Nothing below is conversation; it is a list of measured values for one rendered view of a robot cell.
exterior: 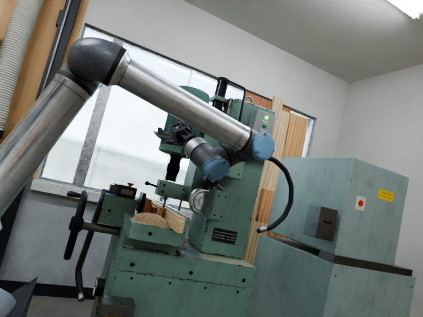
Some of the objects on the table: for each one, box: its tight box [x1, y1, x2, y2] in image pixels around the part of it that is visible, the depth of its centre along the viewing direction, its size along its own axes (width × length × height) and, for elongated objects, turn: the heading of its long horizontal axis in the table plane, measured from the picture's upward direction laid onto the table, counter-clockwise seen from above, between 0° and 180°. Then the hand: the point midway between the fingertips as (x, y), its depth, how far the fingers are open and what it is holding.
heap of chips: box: [131, 213, 170, 228], centre depth 121 cm, size 9×14×4 cm, turn 177°
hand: (169, 124), depth 134 cm, fingers open, 14 cm apart
